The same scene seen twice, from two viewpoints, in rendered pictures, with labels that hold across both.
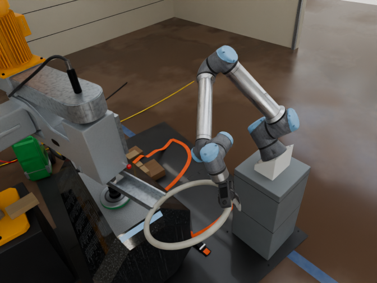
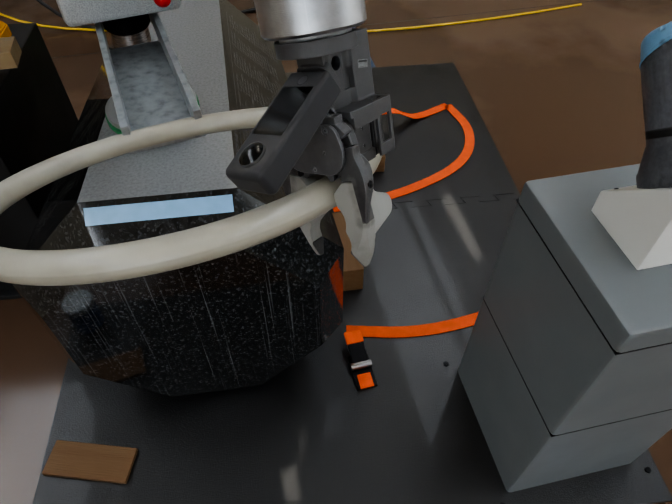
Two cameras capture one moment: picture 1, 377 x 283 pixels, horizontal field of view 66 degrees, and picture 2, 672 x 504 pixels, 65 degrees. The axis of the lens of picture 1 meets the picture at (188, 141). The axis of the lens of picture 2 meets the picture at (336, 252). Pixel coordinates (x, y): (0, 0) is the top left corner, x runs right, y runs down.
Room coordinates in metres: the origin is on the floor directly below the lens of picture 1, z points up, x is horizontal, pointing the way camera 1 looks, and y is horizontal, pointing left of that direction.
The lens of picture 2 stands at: (0.57, -0.35, 1.60)
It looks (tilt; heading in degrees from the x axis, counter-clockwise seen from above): 49 degrees down; 27
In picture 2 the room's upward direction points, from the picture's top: straight up
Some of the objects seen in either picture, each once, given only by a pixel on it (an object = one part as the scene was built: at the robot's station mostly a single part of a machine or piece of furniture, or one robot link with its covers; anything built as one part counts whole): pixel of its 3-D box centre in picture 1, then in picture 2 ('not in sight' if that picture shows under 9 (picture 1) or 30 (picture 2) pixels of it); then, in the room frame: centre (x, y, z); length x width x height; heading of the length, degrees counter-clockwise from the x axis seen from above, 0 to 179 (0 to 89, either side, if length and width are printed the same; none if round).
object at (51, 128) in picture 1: (63, 127); not in sight; (1.62, 0.83, 1.31); 0.74 x 0.23 x 0.49; 50
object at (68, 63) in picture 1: (72, 76); not in sight; (1.35, 0.54, 1.78); 0.04 x 0.04 x 0.17
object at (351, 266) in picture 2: not in sight; (341, 250); (1.77, 0.24, 0.07); 0.30 x 0.12 x 0.12; 35
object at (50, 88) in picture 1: (46, 88); not in sight; (1.58, 0.81, 1.62); 0.96 x 0.25 x 0.17; 50
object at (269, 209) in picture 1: (266, 203); (586, 345); (1.49, -0.60, 0.42); 0.50 x 0.50 x 0.85; 39
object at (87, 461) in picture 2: not in sight; (90, 461); (0.74, 0.55, 0.02); 0.25 x 0.10 x 0.01; 111
